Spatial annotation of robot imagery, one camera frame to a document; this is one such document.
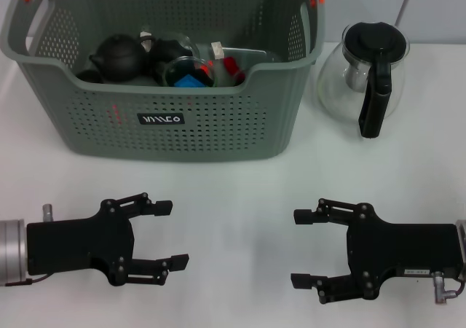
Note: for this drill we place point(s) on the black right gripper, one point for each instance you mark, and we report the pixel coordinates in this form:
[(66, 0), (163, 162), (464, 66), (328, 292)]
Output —
[(400, 248)]

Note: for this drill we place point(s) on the clear whitish toy brick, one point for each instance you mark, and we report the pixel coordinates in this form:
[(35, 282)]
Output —
[(146, 40)]

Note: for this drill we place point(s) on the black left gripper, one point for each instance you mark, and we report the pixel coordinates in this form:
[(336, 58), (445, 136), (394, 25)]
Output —
[(80, 244)]

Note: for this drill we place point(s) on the dark red toy brick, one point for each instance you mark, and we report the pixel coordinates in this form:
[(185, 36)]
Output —
[(230, 65)]

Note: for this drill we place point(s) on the grey perforated plastic storage bin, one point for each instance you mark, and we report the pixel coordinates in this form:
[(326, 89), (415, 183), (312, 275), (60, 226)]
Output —
[(218, 131)]

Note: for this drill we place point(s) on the glass coffee pot black lid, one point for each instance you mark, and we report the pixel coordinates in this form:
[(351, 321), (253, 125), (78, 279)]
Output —
[(375, 43)]

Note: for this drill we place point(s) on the white two-stud toy brick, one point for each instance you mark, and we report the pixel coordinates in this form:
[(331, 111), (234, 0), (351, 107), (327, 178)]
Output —
[(217, 50)]

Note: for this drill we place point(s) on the black clay teapot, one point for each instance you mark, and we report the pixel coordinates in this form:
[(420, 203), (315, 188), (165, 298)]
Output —
[(118, 58)]

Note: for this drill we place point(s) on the blue square toy brick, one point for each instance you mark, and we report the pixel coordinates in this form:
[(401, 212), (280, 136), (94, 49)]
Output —
[(189, 82)]

